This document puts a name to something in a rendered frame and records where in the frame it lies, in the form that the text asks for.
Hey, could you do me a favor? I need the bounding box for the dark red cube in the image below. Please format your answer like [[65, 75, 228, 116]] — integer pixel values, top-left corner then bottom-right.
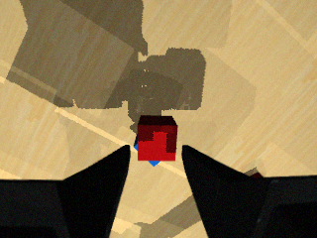
[[251, 173, 262, 179], [138, 115, 178, 161]]

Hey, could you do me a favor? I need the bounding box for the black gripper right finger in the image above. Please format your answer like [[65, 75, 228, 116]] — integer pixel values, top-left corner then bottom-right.
[[181, 145, 317, 238]]

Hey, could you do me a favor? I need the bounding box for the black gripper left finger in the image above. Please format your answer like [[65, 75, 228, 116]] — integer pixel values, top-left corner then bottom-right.
[[0, 145, 131, 238]]

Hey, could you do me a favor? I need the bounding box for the blue cube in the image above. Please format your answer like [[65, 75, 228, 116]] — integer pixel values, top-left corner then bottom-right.
[[133, 134, 161, 167]]

